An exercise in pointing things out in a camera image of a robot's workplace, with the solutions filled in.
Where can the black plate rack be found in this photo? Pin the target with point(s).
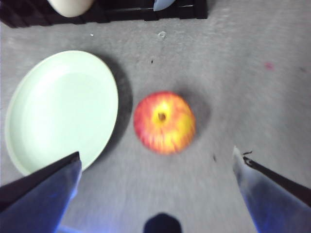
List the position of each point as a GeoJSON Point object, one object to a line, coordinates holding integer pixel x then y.
{"type": "Point", "coordinates": [126, 17]}

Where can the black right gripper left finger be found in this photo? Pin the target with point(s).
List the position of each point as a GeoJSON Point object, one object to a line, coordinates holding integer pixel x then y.
{"type": "Point", "coordinates": [36, 201]}

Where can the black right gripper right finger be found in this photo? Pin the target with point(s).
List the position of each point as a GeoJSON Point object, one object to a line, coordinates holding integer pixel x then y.
{"type": "Point", "coordinates": [274, 201]}

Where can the blue plate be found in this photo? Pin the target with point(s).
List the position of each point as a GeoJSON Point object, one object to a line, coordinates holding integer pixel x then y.
{"type": "Point", "coordinates": [162, 4]}

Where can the green plate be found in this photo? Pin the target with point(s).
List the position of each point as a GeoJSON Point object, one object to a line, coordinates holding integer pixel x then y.
{"type": "Point", "coordinates": [60, 109]}

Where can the cream white plate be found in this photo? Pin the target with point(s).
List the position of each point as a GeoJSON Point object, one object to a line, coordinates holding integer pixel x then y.
{"type": "Point", "coordinates": [70, 7]}

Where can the red yellow apple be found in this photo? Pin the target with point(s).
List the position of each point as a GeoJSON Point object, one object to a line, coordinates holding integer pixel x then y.
{"type": "Point", "coordinates": [164, 122]}

